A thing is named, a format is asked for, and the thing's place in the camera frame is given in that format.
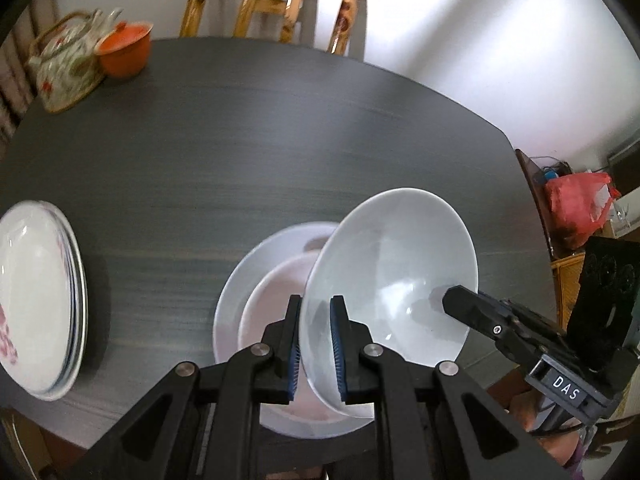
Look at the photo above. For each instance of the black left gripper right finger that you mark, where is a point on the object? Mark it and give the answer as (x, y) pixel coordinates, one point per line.
(367, 372)

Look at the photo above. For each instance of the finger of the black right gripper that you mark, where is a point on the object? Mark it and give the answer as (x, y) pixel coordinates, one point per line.
(510, 326)

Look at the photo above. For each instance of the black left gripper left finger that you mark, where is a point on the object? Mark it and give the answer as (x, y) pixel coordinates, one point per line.
(267, 371)

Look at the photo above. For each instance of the small red patterned bowl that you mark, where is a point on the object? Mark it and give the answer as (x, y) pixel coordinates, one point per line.
(266, 304)

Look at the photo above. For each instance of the large white bowl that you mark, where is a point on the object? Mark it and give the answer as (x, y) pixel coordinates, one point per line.
(392, 259)

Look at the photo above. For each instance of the large grey-white plate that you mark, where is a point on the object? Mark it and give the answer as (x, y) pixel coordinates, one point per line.
(276, 249)

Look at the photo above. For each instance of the yellow wooden crate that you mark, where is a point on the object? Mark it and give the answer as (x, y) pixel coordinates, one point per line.
(566, 273)

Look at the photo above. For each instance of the red plastic bag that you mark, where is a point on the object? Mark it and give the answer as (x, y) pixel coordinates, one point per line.
(580, 204)

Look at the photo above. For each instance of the white plate with blue rim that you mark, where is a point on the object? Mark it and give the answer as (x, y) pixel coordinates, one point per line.
(75, 304)

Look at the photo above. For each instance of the white plate with pink flowers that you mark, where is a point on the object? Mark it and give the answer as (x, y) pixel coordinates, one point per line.
(36, 297)

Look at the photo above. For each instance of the orange lidded tea cup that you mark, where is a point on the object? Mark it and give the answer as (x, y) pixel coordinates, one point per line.
(124, 52)

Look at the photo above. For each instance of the beige patterned curtain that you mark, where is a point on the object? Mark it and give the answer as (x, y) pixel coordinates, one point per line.
(16, 90)

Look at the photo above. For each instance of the floral ceramic teapot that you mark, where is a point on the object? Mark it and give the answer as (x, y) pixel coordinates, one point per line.
(63, 61)

